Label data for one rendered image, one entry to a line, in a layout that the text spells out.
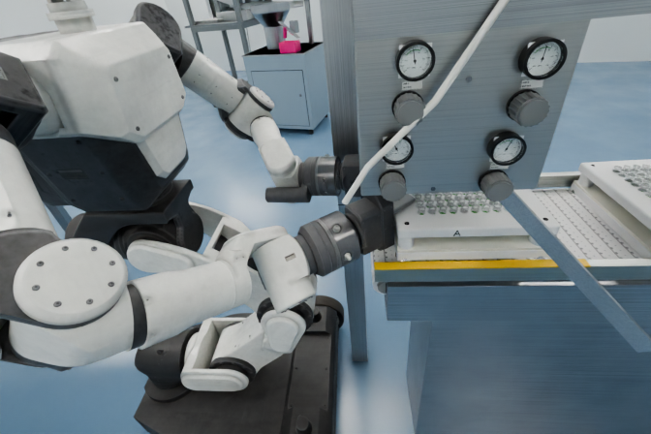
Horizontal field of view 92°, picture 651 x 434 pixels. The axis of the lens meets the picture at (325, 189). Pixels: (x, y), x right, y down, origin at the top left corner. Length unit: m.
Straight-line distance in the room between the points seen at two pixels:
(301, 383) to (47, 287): 0.94
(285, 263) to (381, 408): 0.94
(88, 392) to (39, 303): 1.41
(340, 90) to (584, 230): 0.56
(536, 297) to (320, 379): 0.73
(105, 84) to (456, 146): 0.49
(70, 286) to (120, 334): 0.07
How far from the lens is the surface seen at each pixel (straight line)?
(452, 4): 0.36
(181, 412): 1.30
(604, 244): 0.78
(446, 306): 0.66
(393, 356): 1.43
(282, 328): 0.84
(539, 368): 1.00
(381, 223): 0.53
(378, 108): 0.37
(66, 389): 1.81
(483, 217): 0.57
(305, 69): 2.98
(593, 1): 0.41
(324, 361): 1.21
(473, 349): 0.88
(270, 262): 0.48
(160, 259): 0.77
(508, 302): 0.68
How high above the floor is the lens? 1.25
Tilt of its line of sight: 33 degrees down
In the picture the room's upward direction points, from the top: 7 degrees counter-clockwise
